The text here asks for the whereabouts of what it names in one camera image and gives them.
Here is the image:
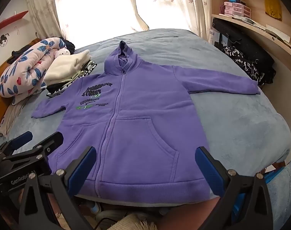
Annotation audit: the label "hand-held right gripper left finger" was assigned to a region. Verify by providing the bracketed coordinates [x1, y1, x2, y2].
[18, 146, 105, 230]

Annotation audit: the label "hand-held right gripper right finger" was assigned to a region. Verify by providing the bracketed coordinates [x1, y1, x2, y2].
[195, 146, 274, 230]

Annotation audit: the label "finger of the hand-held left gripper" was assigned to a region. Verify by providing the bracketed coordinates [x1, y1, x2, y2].
[2, 132, 64, 170]
[0, 131, 33, 160]

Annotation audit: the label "purple zip hoodie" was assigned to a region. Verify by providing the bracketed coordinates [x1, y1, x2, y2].
[31, 41, 262, 200]

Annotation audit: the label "beige patterned sheet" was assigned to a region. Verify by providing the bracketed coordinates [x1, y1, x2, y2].
[0, 96, 28, 137]

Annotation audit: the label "person's leg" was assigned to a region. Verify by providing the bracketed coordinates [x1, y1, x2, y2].
[157, 196, 220, 230]

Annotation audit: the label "grey-blue fleece blanket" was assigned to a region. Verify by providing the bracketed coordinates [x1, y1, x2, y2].
[0, 28, 291, 173]

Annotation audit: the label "pink floral quilt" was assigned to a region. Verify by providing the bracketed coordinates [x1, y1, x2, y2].
[0, 37, 67, 99]

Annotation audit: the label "pale green folded garment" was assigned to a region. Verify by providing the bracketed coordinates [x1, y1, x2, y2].
[64, 69, 88, 82]

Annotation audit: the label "cream fringed knit cloth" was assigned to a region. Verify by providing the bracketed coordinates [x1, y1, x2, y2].
[117, 214, 158, 230]

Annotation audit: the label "black and white patterned garment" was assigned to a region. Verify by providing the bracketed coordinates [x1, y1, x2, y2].
[46, 61, 98, 98]

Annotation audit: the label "dark cloth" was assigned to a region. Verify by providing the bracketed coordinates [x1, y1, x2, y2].
[7, 44, 34, 64]

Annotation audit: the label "white and pink plush toy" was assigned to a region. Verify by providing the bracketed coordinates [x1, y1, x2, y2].
[55, 48, 71, 58]

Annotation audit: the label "black cloth with white print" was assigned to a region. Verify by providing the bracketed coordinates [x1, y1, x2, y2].
[222, 45, 276, 87]

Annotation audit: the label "cream floral curtain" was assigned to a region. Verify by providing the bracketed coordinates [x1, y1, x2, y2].
[125, 0, 211, 39]
[24, 0, 64, 41]

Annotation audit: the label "black bag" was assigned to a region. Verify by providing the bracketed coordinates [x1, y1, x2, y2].
[212, 18, 275, 77]

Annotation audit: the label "white box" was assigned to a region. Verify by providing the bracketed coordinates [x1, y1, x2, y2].
[208, 27, 220, 45]

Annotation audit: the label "curved wooden desk shelf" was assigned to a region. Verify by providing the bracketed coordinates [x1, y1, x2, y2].
[211, 13, 291, 64]

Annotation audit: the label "white papers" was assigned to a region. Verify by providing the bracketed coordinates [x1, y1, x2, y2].
[232, 16, 291, 44]

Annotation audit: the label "dark purple drawer organizer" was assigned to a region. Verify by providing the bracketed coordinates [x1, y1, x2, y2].
[221, 2, 233, 16]

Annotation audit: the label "pink drawer organizer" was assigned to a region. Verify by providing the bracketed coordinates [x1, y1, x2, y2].
[232, 2, 252, 18]

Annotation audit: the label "red wall shelf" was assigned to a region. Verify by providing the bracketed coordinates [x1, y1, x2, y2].
[0, 11, 29, 35]

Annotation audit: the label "yellow wall hanging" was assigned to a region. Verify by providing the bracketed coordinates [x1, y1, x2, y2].
[265, 0, 282, 21]

